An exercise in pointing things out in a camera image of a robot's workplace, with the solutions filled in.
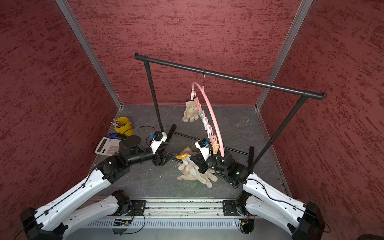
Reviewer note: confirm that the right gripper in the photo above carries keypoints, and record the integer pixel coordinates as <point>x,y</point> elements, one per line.
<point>201,165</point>

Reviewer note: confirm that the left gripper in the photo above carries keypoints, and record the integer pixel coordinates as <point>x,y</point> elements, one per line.
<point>161,160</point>

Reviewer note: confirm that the white work glove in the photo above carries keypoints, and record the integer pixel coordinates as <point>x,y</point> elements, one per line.
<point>188,168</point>

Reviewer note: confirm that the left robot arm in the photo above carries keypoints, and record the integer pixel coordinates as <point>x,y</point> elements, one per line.
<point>62,216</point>

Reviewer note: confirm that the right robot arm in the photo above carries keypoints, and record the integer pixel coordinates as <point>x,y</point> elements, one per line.
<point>258,198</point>

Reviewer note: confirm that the yellow cup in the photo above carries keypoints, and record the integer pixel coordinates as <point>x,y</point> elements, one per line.
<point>123,126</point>

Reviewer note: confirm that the blue stapler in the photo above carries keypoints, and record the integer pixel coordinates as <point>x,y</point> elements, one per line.
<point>116,136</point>

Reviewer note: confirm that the pink calculator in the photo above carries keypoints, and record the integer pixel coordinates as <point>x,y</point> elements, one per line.
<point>108,147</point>

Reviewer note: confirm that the right controller board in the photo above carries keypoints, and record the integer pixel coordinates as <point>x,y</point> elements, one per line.
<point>247,226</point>

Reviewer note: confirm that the controller board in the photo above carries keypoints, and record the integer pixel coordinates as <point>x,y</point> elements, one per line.
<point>247,226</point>
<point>122,223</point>

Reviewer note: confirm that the left controller board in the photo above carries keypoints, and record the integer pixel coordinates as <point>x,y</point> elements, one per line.
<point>122,223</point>

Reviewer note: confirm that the black clothes rack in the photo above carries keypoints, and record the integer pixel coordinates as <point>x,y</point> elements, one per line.
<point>242,123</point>

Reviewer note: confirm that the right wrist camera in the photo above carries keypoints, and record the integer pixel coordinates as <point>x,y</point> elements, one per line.
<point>204,147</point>

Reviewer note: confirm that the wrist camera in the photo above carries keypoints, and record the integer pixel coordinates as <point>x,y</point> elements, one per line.
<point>204,147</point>
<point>156,140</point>

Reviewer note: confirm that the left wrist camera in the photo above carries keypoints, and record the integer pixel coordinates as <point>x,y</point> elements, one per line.
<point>156,140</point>

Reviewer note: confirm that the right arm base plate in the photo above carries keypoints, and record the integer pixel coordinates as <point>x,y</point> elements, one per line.
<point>232,208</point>

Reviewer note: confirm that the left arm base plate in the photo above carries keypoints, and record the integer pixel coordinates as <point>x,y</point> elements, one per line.
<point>134,208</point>

